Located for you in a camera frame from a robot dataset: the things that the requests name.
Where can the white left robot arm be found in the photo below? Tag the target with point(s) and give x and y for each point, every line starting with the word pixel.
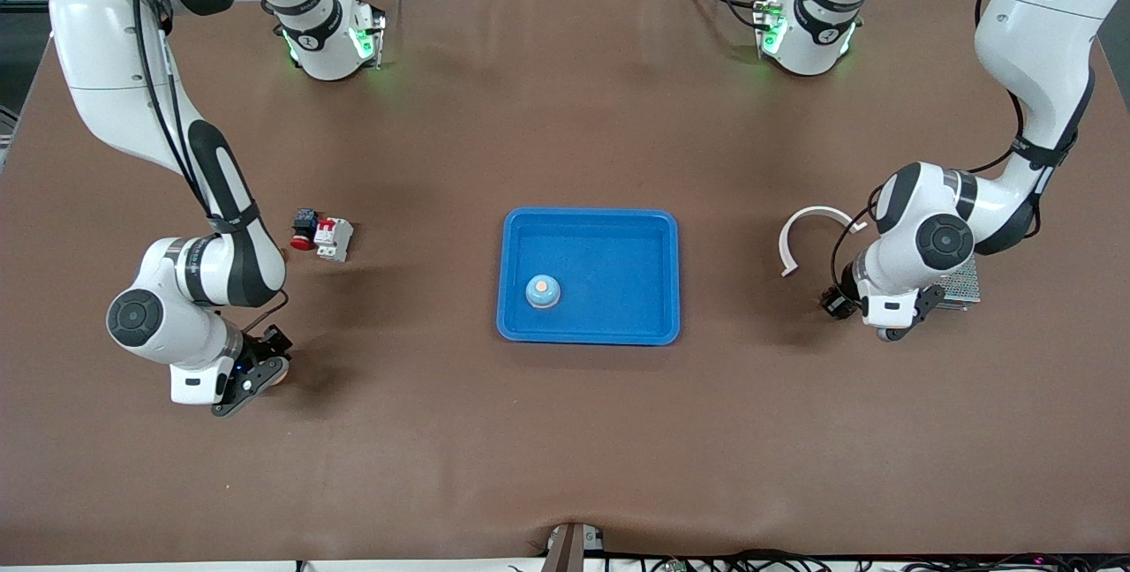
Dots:
pixel 1042 33

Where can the brown table mat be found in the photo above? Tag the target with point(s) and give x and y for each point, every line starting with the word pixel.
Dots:
pixel 565 448

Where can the red emergency stop button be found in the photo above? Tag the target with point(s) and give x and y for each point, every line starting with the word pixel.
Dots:
pixel 305 223

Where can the white circuit breaker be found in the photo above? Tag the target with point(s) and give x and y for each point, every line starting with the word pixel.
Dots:
pixel 334 239

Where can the blue plastic tray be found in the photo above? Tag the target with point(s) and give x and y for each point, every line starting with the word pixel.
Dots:
pixel 591 316

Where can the brown post metal bracket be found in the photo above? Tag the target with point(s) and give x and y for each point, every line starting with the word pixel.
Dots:
pixel 568 550

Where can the dark brown cylindrical capacitor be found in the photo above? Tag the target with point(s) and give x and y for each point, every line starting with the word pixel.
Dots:
pixel 833 305

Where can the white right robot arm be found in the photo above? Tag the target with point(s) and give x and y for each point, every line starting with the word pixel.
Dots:
pixel 115 51

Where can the white curved plastic clamp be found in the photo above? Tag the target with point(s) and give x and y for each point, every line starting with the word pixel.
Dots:
pixel 821 210

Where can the metal mesh power supply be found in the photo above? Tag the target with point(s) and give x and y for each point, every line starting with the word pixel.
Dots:
pixel 967 289

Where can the light blue dome bell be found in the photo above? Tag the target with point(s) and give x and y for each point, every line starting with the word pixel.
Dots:
pixel 543 291
pixel 284 375

